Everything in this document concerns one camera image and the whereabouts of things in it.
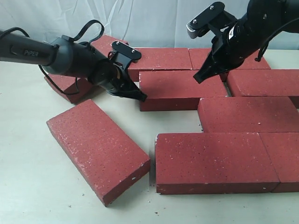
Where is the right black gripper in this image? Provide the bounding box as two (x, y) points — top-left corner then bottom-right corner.
(193, 22), (259, 84)

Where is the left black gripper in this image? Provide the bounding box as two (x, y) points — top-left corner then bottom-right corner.
(92, 60), (147, 102)

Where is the long red brick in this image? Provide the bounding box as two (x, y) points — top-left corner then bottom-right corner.
(139, 70), (228, 112)

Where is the red brick back row left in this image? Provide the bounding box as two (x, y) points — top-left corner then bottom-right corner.
(128, 48), (192, 82)

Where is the red brick third row right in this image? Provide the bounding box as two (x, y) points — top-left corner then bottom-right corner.
(198, 97), (299, 133)

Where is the red brick second row right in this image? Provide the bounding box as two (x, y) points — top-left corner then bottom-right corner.
(227, 69), (299, 98)

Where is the large red brick front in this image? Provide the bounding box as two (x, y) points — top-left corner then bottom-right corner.
(155, 133), (280, 195)

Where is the red brick front right edge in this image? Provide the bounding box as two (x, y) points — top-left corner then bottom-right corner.
(260, 132), (299, 193)

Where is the white fabric backdrop curtain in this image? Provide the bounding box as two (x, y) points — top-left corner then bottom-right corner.
(0, 0), (299, 51)

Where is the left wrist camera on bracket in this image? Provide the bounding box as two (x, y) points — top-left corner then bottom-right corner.
(107, 41), (142, 70)

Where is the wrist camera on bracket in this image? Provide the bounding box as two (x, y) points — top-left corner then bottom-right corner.
(186, 1), (237, 39)
(107, 41), (142, 70)

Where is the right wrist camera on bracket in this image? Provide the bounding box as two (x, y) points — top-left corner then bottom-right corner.
(186, 1), (237, 39)

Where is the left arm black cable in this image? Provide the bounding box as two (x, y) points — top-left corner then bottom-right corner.
(0, 20), (105, 96)

